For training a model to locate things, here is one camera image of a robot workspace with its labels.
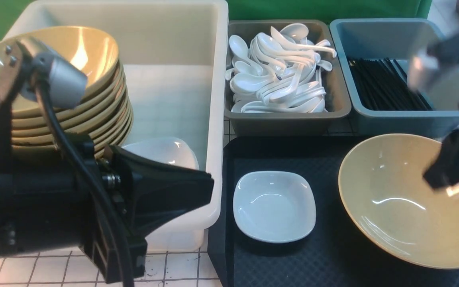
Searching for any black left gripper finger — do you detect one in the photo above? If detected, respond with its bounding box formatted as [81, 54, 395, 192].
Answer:
[106, 145, 214, 237]

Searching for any white square sauce dish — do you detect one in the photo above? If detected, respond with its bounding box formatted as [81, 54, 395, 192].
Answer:
[233, 171, 316, 244]

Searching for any stack of white square dishes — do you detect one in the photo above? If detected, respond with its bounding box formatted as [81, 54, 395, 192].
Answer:
[123, 137, 199, 170]

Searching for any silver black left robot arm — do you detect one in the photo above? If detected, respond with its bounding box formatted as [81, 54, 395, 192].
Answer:
[0, 37, 214, 287]

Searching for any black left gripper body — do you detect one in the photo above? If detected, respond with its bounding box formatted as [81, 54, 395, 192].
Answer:
[0, 136, 147, 284]

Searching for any green backdrop screen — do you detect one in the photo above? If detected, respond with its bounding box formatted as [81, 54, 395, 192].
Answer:
[0, 0, 432, 40]

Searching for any large white plastic bin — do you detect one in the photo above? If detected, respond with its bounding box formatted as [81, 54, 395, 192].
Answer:
[5, 0, 228, 253]

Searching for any bundle of black chopsticks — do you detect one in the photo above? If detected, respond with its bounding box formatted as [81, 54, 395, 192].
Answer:
[348, 58, 433, 111]

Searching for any blue-grey chopstick tray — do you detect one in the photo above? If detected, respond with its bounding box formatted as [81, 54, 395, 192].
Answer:
[330, 18, 459, 138]

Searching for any yellow noodle bowl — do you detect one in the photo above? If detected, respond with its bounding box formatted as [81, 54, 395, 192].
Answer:
[338, 133, 459, 269]

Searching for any stack of yellow noodle bowls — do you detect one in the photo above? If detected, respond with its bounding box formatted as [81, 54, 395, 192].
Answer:
[0, 26, 133, 158]

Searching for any pile of white soup spoons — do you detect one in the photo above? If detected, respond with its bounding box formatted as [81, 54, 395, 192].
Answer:
[225, 22, 337, 113]

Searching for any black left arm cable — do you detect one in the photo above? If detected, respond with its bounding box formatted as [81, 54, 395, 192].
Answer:
[34, 80, 135, 287]

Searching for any black textured serving tray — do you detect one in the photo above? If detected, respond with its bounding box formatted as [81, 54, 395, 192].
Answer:
[207, 136, 459, 287]

